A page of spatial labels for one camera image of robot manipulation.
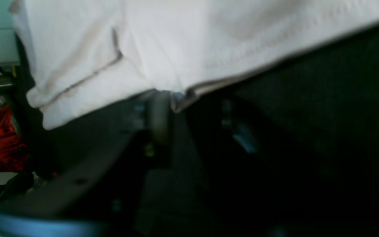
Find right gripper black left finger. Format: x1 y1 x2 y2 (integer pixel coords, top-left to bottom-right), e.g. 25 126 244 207
0 91 173 218

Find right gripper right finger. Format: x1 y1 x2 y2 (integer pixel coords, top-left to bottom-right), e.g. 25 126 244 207
189 97 308 237

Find pink T-shirt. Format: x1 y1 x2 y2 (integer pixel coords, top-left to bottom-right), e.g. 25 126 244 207
9 0 379 130

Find red cloth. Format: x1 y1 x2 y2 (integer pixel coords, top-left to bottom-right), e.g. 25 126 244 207
0 106 30 173

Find black table cloth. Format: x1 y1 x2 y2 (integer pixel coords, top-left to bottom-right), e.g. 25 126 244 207
15 24 379 237

